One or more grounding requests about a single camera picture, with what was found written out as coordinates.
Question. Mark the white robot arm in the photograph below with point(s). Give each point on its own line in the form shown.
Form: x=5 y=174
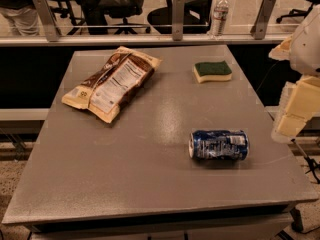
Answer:
x=312 y=20

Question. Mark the middle metal railing bracket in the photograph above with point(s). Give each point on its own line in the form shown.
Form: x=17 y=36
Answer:
x=177 y=19

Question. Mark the black round chair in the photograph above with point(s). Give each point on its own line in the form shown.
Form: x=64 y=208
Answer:
x=191 y=16

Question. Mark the person in beige trousers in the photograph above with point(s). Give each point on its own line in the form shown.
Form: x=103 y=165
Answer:
x=21 y=16

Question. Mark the brown chip bag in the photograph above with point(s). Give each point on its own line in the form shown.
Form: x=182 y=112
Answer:
x=108 y=90

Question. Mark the green yellow sponge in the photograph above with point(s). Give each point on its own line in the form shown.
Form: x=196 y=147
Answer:
x=212 y=71

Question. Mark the left metal railing bracket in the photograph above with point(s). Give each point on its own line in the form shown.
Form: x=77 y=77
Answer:
x=47 y=19

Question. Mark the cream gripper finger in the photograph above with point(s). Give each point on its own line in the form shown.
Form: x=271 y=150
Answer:
x=281 y=52
x=299 y=102

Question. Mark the right metal railing bracket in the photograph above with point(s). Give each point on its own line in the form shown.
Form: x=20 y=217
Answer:
x=259 y=29

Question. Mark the blue pepsi can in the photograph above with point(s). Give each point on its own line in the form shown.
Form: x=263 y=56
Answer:
x=218 y=145

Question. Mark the black office chair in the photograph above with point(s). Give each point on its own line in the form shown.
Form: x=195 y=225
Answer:
x=95 y=11

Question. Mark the clear plastic water bottle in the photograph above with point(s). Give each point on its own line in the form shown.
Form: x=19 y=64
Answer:
x=219 y=17

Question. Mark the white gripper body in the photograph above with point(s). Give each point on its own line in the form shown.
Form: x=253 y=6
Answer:
x=307 y=52

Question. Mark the metal railing bracket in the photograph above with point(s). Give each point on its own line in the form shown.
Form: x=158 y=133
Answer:
x=47 y=19
x=177 y=19
x=259 y=29

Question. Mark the black tripod stand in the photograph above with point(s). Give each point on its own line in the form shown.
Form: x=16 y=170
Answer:
x=312 y=164

